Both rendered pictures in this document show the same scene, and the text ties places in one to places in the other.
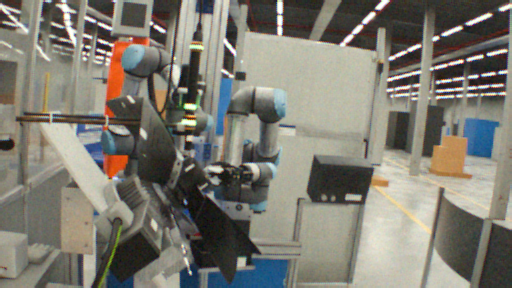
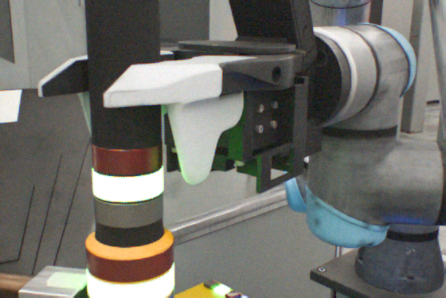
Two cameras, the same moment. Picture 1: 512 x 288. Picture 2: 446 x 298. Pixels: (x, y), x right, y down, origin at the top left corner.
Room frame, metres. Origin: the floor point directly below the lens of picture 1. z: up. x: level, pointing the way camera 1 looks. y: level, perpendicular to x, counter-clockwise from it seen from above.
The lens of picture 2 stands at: (1.28, -0.02, 1.50)
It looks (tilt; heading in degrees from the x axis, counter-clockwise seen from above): 15 degrees down; 56
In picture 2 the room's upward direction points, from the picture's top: 1 degrees clockwise
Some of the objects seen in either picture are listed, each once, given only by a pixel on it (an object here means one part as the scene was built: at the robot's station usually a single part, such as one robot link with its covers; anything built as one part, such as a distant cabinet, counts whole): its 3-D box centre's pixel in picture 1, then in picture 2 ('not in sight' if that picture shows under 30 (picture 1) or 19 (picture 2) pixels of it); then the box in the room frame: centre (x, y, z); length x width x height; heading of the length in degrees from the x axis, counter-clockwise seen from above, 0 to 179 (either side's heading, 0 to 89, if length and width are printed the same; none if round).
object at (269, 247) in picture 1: (199, 244); not in sight; (1.76, 0.19, 0.82); 0.90 x 0.04 x 0.08; 101
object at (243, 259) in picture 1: (219, 253); not in sight; (1.61, 0.09, 0.85); 0.22 x 0.17 x 0.07; 117
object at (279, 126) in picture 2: (183, 98); (260, 99); (1.50, 0.27, 1.44); 0.12 x 0.08 x 0.09; 21
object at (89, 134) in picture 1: (108, 139); not in sight; (8.21, 2.93, 0.49); 1.27 x 0.88 x 0.98; 177
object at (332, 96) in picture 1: (302, 154); not in sight; (3.33, -0.38, 1.10); 1.21 x 0.06 x 2.20; 101
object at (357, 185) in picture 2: (177, 122); (367, 181); (1.66, 0.31, 1.34); 0.11 x 0.08 x 0.11; 137
